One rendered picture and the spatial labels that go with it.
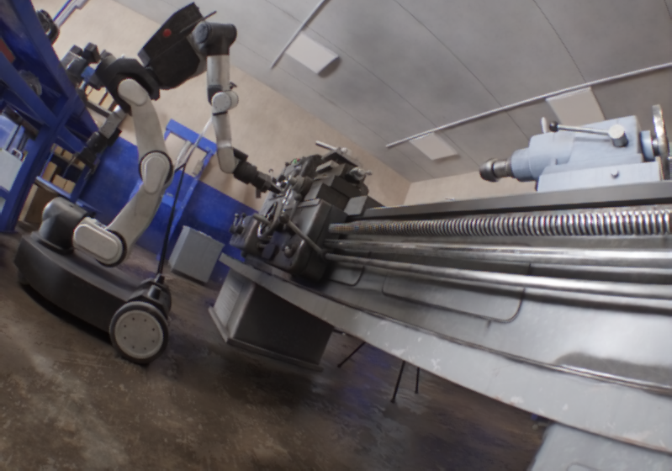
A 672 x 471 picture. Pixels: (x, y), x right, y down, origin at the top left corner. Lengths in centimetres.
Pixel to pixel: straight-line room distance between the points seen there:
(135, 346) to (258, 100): 517
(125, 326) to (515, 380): 103
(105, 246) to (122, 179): 413
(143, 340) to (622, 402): 114
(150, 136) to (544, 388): 136
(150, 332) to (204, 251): 289
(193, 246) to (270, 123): 279
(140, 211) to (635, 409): 138
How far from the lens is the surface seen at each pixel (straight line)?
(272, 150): 568
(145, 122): 136
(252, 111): 578
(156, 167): 127
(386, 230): 96
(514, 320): 71
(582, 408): 45
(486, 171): 122
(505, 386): 49
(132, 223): 131
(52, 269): 123
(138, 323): 111
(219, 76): 132
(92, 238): 129
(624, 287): 56
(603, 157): 92
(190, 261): 393
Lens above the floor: 45
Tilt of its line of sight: 14 degrees up
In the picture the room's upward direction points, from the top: 23 degrees clockwise
